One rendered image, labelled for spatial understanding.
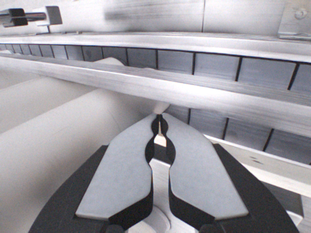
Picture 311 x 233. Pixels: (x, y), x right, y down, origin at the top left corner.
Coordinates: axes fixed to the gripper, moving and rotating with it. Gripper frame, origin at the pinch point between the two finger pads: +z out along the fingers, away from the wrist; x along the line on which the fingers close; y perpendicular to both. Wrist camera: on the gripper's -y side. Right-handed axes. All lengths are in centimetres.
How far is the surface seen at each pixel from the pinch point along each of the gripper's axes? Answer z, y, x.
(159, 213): 5.7, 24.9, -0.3
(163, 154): 7.7, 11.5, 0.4
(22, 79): 10.7, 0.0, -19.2
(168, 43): 6.0, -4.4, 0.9
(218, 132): 2.8, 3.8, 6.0
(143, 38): 7.4, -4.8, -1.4
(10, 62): 5.5, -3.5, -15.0
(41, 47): 17.5, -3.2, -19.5
